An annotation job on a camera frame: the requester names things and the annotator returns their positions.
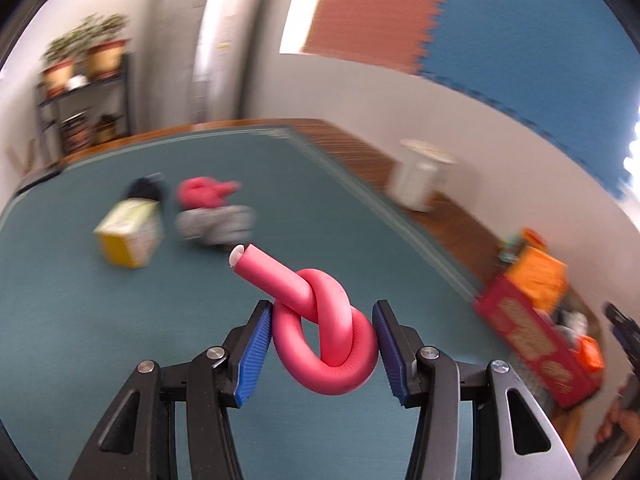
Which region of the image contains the small orange embossed cube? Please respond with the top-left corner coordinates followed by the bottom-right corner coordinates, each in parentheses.
top-left (576, 335), bottom-right (605, 374)

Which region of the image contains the white sock ball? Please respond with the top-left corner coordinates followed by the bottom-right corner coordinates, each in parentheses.
top-left (555, 310), bottom-right (588, 344)

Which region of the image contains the large orange embossed cube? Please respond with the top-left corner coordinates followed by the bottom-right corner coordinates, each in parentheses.
top-left (504, 246), bottom-right (568, 314)

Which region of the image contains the pink knotted foam tube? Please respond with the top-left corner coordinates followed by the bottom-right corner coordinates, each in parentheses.
top-left (229, 245), bottom-right (378, 396)

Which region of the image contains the yellow white carton box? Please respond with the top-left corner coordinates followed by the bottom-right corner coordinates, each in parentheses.
top-left (93, 198), bottom-right (164, 269)

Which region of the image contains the grey sock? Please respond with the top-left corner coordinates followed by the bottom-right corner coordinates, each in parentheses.
top-left (176, 205), bottom-right (255, 246)

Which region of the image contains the dark navy sock ball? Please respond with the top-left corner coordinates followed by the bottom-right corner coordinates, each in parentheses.
top-left (125, 172), bottom-right (166, 203)

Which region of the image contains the person's right hand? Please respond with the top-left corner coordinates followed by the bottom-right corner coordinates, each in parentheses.
top-left (596, 386), bottom-right (640, 454)

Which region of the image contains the red storage box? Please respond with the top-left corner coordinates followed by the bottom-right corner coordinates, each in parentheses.
top-left (474, 276), bottom-right (604, 408)

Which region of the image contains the colourful toy block stack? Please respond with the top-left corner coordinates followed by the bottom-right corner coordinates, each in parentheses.
top-left (498, 228), bottom-right (548, 266)

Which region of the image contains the green table mat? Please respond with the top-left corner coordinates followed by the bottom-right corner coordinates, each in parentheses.
top-left (1, 129), bottom-right (508, 479)

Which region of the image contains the white cartoon mug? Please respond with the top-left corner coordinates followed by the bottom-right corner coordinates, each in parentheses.
top-left (385, 139), bottom-right (458, 212)

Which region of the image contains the black smartphone on table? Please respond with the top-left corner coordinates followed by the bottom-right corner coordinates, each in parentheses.
top-left (14, 165), bottom-right (64, 196)

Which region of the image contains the wooden folding ruler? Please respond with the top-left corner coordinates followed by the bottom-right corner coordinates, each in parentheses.
top-left (6, 139), bottom-right (36, 177)

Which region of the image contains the small lower potted plant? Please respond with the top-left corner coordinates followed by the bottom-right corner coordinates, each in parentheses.
top-left (93, 114), bottom-right (118, 145)

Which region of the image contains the brown decorated lower pot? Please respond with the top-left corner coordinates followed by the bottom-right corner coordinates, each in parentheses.
top-left (58, 110), bottom-right (93, 155)

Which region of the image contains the black metal plant shelf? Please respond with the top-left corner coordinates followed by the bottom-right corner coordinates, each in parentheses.
top-left (35, 52), bottom-right (136, 165)

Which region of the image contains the left potted plant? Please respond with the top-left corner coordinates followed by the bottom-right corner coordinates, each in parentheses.
top-left (42, 30), bottom-right (80, 98)

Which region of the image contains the right potted plant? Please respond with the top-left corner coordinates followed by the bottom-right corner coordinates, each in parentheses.
top-left (81, 13), bottom-right (129, 80)

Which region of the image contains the white standing air conditioner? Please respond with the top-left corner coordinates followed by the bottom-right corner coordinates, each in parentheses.
top-left (150, 0), bottom-right (281, 126)

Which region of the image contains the blue foam wall mat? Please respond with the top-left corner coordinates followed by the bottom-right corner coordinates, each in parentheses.
top-left (419, 0), bottom-right (639, 197)

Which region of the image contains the red foam wall mat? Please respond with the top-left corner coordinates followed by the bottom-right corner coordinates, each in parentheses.
top-left (303, 0), bottom-right (446, 75)

